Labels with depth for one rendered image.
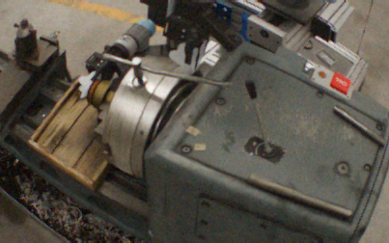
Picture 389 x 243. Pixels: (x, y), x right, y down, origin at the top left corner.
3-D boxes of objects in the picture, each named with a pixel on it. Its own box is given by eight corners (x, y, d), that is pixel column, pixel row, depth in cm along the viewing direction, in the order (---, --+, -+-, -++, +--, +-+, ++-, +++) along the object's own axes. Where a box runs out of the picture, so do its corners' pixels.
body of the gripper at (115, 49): (84, 80, 171) (107, 56, 178) (104, 90, 168) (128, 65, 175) (83, 62, 165) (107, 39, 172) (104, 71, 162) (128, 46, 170)
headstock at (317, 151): (372, 188, 168) (403, 113, 139) (319, 297, 140) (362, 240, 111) (226, 122, 186) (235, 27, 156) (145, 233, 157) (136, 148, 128)
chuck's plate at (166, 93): (208, 113, 175) (202, 45, 148) (152, 202, 162) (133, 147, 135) (197, 108, 176) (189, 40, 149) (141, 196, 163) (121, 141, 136)
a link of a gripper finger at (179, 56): (170, 67, 136) (177, 35, 131) (193, 77, 134) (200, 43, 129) (162, 73, 134) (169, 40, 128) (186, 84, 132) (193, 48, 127)
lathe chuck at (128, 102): (197, 108, 176) (189, 40, 149) (141, 196, 163) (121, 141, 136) (169, 96, 179) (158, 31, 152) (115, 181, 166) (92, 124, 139)
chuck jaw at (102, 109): (136, 114, 154) (112, 144, 147) (136, 127, 158) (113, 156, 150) (103, 98, 157) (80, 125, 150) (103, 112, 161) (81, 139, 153)
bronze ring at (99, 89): (126, 79, 160) (101, 68, 163) (107, 100, 154) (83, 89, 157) (126, 103, 167) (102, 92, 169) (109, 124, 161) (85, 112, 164)
